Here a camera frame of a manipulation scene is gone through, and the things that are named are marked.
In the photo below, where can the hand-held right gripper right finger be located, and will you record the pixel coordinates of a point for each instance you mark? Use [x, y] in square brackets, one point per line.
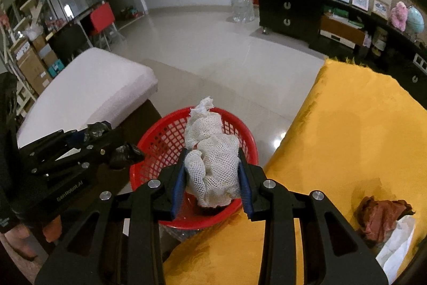
[246, 195]

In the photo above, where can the green book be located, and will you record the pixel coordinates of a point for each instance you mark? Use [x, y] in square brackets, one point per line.
[340, 13]

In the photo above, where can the black television cabinet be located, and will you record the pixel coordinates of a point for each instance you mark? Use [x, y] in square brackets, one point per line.
[300, 18]

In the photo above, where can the red chair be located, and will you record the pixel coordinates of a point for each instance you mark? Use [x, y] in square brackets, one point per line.
[101, 19]

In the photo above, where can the brown cabinet drawer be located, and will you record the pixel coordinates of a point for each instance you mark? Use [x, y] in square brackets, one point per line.
[342, 28]

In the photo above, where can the large clear water bottle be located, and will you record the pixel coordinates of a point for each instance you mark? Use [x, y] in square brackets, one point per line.
[242, 3]

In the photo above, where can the brown paper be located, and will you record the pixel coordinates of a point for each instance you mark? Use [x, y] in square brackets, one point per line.
[380, 215]

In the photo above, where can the person's left hand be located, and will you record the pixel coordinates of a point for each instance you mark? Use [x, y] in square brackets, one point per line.
[21, 243]

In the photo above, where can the pink plush toy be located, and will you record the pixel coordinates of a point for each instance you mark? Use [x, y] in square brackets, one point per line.
[398, 16]

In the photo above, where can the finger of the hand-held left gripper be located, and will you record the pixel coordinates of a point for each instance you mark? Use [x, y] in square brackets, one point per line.
[126, 154]
[76, 134]

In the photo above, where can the red plastic mesh basket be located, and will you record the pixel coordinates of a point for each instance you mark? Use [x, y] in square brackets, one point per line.
[160, 144]

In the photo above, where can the white tissue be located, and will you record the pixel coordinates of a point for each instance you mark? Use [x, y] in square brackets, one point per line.
[397, 245]

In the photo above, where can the stack of cardboard boxes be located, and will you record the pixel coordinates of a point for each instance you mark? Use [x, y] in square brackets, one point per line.
[33, 61]

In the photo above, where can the white cushioned ottoman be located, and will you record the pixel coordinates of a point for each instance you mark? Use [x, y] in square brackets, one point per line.
[90, 88]

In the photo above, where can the grey picture frame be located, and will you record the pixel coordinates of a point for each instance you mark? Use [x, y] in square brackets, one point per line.
[381, 8]

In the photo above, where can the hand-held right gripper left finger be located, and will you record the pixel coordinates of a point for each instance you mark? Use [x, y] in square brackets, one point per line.
[176, 191]

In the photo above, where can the white foam net wrapper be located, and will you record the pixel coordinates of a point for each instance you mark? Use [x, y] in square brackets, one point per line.
[213, 158]

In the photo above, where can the pale blue globe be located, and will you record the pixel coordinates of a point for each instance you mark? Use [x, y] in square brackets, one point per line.
[415, 19]

